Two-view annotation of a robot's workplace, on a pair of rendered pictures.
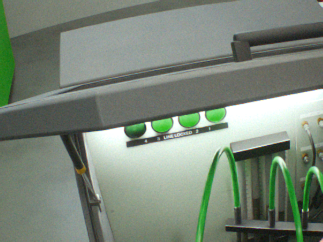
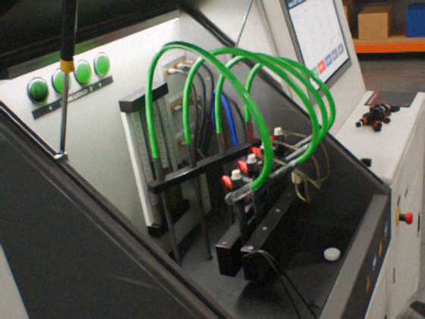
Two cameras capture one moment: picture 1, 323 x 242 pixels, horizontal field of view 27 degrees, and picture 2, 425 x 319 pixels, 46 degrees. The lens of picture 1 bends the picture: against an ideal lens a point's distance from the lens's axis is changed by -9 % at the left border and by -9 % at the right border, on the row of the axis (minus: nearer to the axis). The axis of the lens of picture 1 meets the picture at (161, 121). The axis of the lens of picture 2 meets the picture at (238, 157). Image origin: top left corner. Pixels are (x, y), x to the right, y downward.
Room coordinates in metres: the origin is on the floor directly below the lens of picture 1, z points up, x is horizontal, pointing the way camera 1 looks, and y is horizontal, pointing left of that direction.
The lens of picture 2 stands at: (0.55, 0.64, 1.60)
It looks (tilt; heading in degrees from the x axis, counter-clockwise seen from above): 24 degrees down; 301
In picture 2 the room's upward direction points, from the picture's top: 8 degrees counter-clockwise
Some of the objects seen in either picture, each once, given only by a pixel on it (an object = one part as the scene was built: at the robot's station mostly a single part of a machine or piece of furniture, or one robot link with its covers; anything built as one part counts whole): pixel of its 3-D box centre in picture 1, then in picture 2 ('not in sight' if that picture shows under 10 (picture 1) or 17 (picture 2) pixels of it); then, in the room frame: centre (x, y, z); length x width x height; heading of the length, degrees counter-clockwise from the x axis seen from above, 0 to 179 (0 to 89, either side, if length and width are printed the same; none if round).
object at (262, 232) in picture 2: not in sight; (268, 235); (1.05, -0.27, 0.91); 0.34 x 0.10 x 0.15; 92
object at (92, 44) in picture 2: not in sight; (107, 38); (1.31, -0.14, 1.43); 0.54 x 0.03 x 0.02; 92
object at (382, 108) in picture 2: not in sight; (378, 113); (0.93, -0.89, 1.01); 0.23 x 0.11 x 0.06; 92
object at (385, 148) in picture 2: not in sight; (376, 128); (0.93, -0.86, 0.97); 0.70 x 0.22 x 0.03; 92
